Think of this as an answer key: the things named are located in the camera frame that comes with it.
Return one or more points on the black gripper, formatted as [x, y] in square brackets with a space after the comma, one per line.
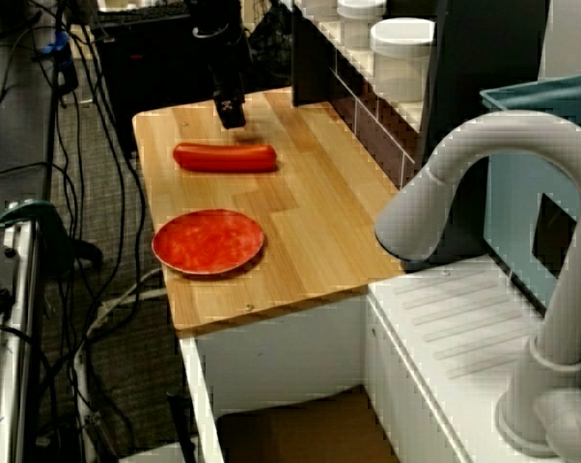
[230, 62]

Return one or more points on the red toy sausage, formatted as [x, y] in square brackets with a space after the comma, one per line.
[225, 157]

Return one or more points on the red round plate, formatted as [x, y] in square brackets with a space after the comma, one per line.
[208, 243]

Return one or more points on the black mesh bag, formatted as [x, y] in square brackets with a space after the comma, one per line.
[271, 43]

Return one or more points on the black upright panel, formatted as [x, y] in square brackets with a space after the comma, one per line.
[314, 53]

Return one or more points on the black equipment box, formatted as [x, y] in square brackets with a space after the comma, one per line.
[146, 67]

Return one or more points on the brown tiled backsplash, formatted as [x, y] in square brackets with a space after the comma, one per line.
[372, 130]

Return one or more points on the small white canister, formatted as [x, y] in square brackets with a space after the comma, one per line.
[360, 21]

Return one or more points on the large white canister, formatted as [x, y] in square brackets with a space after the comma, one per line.
[400, 58]

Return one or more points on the black stand pole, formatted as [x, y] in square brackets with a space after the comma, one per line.
[53, 135]

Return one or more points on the blue tape piece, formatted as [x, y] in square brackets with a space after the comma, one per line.
[59, 48]

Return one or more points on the green clamp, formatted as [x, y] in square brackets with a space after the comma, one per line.
[54, 226]

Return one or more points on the white toy sink unit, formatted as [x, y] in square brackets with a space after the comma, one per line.
[281, 347]

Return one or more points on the dark tall side panel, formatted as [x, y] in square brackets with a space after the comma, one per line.
[483, 62]

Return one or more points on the teal plastic bin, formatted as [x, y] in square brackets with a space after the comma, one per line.
[517, 193]

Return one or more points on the grey toy faucet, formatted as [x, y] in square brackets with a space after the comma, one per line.
[565, 299]

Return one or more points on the white metal frame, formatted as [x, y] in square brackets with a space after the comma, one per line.
[15, 337]

